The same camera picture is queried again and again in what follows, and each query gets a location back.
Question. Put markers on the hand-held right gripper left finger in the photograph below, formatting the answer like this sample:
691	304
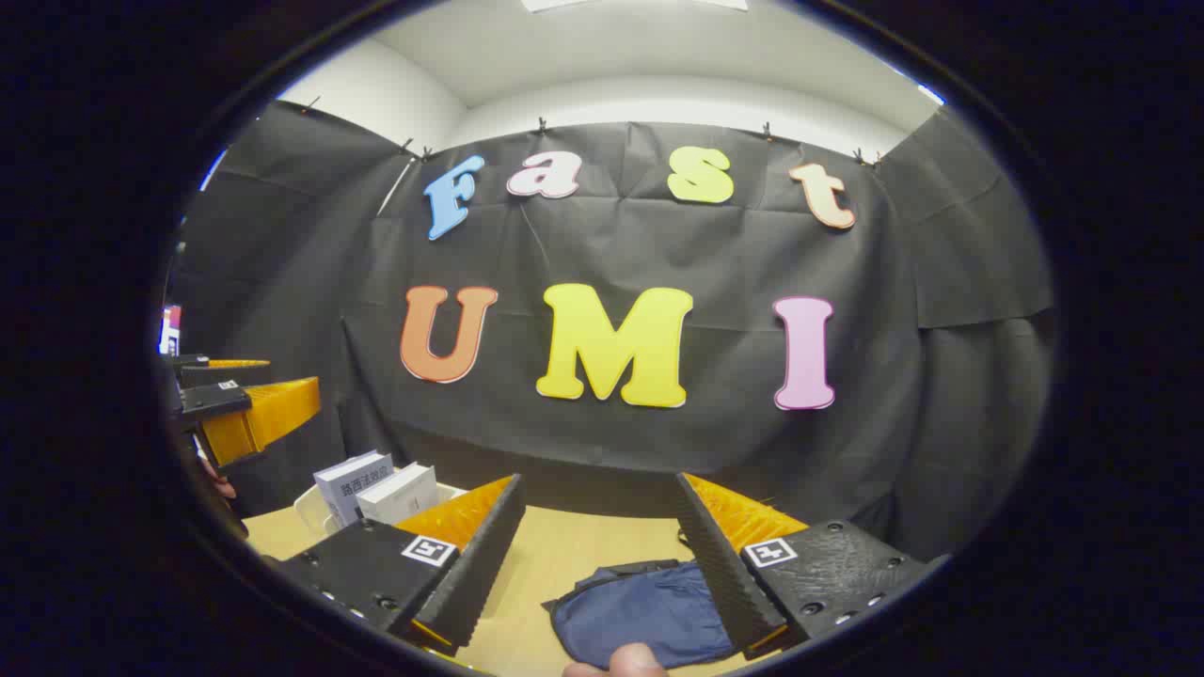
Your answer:
480	574

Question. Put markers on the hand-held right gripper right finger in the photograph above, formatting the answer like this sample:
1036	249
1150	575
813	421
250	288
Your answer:
720	574

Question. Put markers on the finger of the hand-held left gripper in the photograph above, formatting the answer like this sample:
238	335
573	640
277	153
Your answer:
259	414
221	363

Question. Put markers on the blue schoolbag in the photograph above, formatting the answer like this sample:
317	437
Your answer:
640	611

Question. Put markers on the white bookshelf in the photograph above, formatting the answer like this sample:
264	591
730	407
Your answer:
310	508

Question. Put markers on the white blue-edged book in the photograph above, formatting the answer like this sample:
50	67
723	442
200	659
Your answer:
350	481
400	494

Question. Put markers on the black backdrop cloth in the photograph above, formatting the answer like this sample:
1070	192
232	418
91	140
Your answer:
658	244

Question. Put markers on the ceiling light panel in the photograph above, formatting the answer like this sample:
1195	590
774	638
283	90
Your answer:
564	4

